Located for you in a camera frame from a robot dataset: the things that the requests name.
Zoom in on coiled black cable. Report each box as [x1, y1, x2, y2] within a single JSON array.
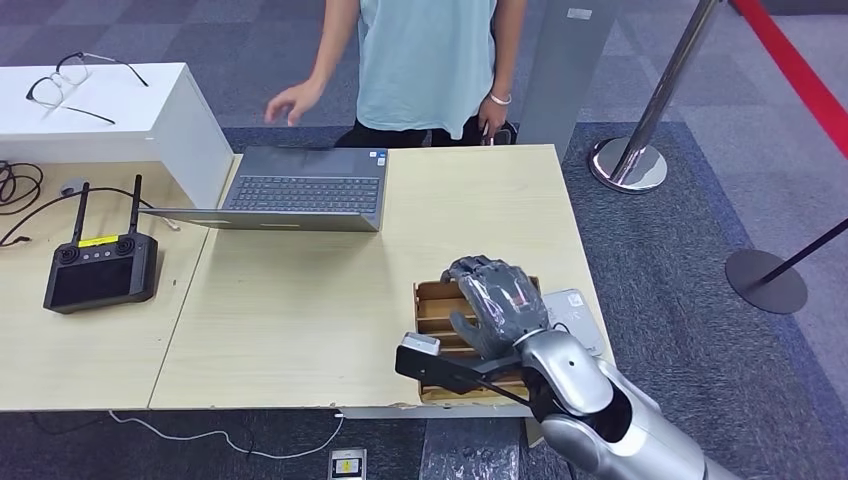
[[0, 160, 45, 217]]

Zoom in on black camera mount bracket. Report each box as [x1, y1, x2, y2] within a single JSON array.
[[395, 344, 531, 407]]

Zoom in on grey card reader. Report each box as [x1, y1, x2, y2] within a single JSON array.
[[541, 288, 606, 359]]

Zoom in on red barrier belt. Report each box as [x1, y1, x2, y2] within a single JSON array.
[[731, 0, 848, 160]]

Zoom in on person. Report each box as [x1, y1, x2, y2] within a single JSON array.
[[264, 0, 528, 148]]

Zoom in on metal floor socket plate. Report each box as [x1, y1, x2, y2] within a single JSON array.
[[327, 448, 368, 480]]

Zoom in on wooden card organizer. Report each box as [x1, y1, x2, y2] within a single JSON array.
[[413, 276, 545, 407]]

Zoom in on black stanchion post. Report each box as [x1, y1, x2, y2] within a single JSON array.
[[723, 218, 848, 315]]

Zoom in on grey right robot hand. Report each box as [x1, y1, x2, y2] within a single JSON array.
[[440, 255, 551, 362]]

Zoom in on white box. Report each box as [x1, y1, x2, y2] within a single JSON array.
[[0, 62, 235, 211]]

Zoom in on black frame eyeglasses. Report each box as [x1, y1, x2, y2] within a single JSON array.
[[25, 51, 150, 126]]

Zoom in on black remote controller with antennas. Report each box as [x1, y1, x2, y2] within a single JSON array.
[[42, 174, 160, 315]]

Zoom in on person's right hand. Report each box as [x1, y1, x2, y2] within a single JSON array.
[[264, 79, 326, 127]]

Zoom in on grey pillar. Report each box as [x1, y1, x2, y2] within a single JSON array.
[[516, 0, 624, 164]]

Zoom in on clear plastic sheet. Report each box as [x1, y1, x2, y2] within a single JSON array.
[[418, 417, 531, 480]]

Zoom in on grey open laptop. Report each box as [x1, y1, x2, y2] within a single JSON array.
[[139, 145, 390, 233]]

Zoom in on chrome stanchion post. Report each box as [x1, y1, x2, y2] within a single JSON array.
[[588, 0, 720, 195]]

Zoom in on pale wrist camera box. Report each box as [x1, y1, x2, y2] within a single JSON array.
[[400, 333, 442, 358]]

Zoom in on long black cable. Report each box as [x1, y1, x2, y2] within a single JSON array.
[[0, 187, 157, 248]]

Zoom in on white floor cable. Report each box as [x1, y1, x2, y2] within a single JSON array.
[[107, 410, 346, 460]]

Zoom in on person's left hand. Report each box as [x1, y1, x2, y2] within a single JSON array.
[[478, 97, 511, 146]]

